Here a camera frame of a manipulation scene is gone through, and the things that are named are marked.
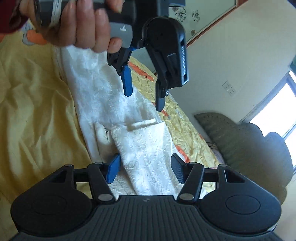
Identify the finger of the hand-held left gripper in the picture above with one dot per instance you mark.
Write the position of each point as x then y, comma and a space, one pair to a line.
126, 81
160, 99

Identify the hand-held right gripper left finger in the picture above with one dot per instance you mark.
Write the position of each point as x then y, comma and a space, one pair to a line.
113, 168

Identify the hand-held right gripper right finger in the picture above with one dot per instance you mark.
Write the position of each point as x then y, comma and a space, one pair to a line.
178, 168

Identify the white textured pants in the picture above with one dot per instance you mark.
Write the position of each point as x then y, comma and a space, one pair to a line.
129, 143

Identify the person's left hand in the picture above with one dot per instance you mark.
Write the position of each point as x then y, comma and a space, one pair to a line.
76, 25

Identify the grey patterned pillow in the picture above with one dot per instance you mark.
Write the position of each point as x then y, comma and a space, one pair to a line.
214, 150

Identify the flower frosted glass door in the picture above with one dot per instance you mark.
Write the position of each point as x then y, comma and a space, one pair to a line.
203, 16

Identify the green padded headboard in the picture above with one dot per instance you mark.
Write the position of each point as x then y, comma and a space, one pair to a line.
249, 153

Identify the yellow cartoon printed quilt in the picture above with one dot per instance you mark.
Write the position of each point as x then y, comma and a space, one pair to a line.
32, 111

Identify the bright window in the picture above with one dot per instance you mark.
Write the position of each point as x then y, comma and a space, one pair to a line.
275, 115

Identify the white wall socket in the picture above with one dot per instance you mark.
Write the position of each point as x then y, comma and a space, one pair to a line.
229, 88

